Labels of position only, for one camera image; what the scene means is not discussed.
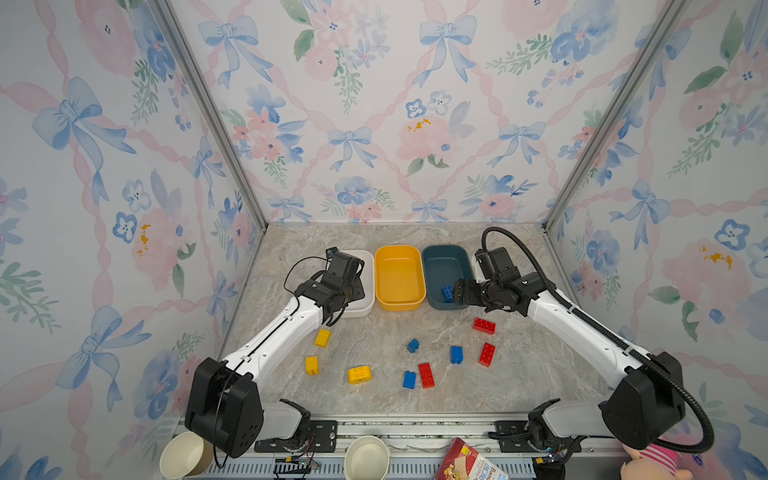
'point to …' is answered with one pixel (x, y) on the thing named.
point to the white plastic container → (363, 307)
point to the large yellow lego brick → (359, 375)
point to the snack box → (462, 462)
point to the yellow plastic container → (399, 278)
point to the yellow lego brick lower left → (312, 365)
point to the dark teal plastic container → (444, 266)
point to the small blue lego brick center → (413, 346)
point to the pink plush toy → (657, 461)
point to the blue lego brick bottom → (409, 379)
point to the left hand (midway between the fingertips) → (355, 283)
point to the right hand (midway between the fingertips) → (464, 291)
